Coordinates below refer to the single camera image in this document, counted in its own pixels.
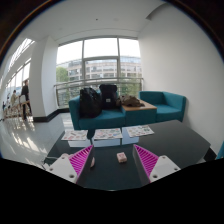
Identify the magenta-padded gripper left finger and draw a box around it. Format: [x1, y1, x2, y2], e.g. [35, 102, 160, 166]
[45, 144, 96, 184]

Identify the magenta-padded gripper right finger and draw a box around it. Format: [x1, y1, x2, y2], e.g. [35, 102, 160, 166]
[132, 143, 182, 184]

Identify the pink charger block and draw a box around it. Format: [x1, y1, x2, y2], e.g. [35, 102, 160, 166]
[116, 151, 129, 164]

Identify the sticker sheet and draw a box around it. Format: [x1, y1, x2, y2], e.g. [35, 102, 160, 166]
[92, 127, 124, 141]
[125, 124, 156, 139]
[61, 129, 89, 142]

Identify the teal wooden-top side table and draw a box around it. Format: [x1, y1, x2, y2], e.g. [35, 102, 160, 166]
[121, 99, 158, 127]

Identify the teal sofa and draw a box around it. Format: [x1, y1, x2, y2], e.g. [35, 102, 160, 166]
[68, 94, 127, 131]

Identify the teal armchair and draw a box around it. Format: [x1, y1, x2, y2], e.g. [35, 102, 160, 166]
[138, 90, 187, 123]

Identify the teal chair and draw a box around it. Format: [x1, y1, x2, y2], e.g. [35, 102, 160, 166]
[215, 141, 224, 161]

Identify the large black backpack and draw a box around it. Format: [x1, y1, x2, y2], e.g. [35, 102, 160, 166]
[78, 87, 103, 119]

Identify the brown jacket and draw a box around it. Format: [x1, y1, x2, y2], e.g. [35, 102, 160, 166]
[117, 94, 145, 108]

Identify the metal window railing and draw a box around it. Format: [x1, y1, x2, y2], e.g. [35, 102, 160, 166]
[53, 76, 145, 109]

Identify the person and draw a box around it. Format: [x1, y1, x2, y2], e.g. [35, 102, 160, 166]
[20, 79, 33, 121]
[9, 89, 19, 108]

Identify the black backpack with label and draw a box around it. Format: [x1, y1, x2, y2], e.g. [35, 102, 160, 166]
[98, 83, 119, 111]

